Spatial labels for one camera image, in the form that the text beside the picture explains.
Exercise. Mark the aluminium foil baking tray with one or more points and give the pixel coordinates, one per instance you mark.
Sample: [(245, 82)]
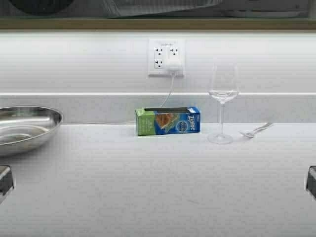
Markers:
[(129, 8)]

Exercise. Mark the dark round pan in cabinet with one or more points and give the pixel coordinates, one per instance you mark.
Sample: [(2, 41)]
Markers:
[(41, 7)]

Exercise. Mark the green blue Ziploc box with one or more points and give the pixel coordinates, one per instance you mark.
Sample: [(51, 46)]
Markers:
[(166, 121)]

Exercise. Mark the clear wine glass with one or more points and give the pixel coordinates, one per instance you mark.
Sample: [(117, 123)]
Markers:
[(223, 88)]

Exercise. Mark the round stainless steel bowl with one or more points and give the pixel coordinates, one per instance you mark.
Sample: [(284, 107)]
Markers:
[(25, 128)]

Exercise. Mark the white wall outlet plate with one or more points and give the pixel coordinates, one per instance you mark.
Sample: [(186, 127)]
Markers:
[(159, 50)]

